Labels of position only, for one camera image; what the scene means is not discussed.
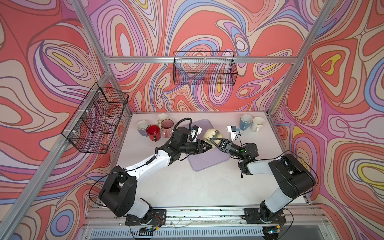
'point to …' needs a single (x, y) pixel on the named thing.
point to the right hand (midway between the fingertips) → (210, 143)
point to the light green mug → (160, 117)
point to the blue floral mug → (245, 121)
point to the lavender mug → (142, 126)
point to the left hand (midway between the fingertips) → (212, 147)
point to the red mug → (153, 132)
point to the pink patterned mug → (167, 125)
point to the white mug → (258, 122)
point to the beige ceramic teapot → (212, 133)
